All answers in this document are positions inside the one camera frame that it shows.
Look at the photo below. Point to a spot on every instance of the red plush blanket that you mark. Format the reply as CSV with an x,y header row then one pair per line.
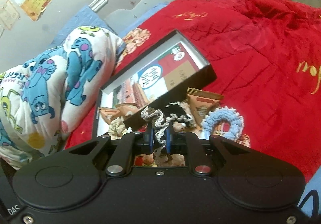
x,y
266,55

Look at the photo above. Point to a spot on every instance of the white framed wall certificate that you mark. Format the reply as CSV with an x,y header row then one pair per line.
x,y
9,14

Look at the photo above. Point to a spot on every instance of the blue pillow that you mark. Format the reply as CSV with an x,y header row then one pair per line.
x,y
85,16

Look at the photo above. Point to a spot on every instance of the light blue crochet scrunchie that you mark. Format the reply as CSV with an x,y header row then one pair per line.
x,y
223,121

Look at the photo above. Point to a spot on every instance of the black white-trimmed scrunchie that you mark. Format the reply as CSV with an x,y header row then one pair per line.
x,y
179,112

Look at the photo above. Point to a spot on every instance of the brown triangular snack packet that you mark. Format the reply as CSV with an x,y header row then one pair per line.
x,y
150,160
109,114
127,109
201,103

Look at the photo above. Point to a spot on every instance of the cream crochet scrunchie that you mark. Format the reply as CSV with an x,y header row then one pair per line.
x,y
117,129

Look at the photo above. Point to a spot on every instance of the monster cartoon white quilt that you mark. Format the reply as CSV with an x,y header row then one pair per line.
x,y
44,99

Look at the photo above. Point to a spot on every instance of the white lace scrunchie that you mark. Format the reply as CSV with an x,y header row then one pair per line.
x,y
156,134

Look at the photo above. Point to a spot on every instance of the colourful history textbook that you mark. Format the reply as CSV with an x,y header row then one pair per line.
x,y
162,74

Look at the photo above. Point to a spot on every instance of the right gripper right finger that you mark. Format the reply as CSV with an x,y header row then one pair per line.
x,y
191,147

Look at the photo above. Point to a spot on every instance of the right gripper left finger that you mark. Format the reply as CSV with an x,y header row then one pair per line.
x,y
126,149

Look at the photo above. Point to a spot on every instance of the black shallow box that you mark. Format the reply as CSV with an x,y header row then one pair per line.
x,y
199,80

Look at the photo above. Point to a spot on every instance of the blue bed sheet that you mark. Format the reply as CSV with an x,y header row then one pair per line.
x,y
310,200

